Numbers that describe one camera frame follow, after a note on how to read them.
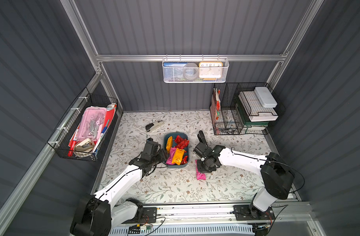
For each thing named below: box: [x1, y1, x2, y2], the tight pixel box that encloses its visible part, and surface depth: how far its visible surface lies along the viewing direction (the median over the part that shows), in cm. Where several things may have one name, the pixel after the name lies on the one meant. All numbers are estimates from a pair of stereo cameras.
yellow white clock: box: [198, 61, 224, 80], surface depth 91 cm
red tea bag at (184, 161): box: [180, 155, 188, 165], surface depth 88 cm
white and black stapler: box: [145, 120, 165, 133], surface depth 110 cm
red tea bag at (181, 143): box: [174, 135, 190, 150], surface depth 94 cm
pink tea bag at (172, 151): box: [165, 147, 177, 166], surface depth 92 cm
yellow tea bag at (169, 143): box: [165, 135, 173, 153], surface depth 97 cm
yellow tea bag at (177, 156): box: [171, 147, 185, 166], surface depth 90 cm
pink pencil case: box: [76, 107, 107, 143], surface depth 74 cm
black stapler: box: [197, 130, 209, 147], surface depth 101 cm
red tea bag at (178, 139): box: [174, 135, 184, 145], surface depth 101 cm
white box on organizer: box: [254, 86, 278, 109], surface depth 101 cm
